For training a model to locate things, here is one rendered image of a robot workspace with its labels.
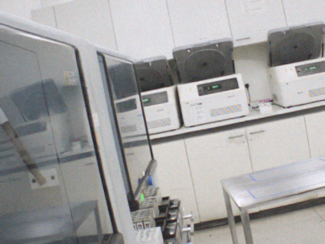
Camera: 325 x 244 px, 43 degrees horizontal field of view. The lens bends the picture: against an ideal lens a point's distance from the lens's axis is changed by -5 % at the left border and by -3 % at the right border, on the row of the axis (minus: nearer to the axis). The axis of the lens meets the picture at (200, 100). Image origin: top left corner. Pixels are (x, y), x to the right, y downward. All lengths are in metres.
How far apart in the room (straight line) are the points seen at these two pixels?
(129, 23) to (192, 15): 0.57
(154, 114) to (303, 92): 1.25
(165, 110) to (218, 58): 0.72
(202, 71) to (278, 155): 1.05
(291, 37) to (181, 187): 1.63
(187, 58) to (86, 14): 1.00
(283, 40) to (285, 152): 0.99
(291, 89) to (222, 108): 0.60
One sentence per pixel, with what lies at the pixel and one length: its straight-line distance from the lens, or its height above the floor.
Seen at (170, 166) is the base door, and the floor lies 0.61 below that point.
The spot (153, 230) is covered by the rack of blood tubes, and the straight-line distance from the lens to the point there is 1.32.
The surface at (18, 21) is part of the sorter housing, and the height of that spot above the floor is 1.48.
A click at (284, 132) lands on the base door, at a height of 0.71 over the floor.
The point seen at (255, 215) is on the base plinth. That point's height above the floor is 0.03.
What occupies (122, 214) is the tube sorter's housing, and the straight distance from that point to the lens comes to 1.10.
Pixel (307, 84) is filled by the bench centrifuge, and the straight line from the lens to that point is 3.63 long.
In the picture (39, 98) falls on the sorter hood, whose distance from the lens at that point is 0.65.
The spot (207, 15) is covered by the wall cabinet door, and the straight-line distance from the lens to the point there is 3.83.
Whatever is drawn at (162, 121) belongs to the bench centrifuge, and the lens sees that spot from 3.53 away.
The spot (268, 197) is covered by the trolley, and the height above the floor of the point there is 0.82.
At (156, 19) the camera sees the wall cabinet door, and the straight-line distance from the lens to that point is 3.84.
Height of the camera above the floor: 1.29
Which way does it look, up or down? 3 degrees down
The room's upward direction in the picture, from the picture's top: 11 degrees counter-clockwise
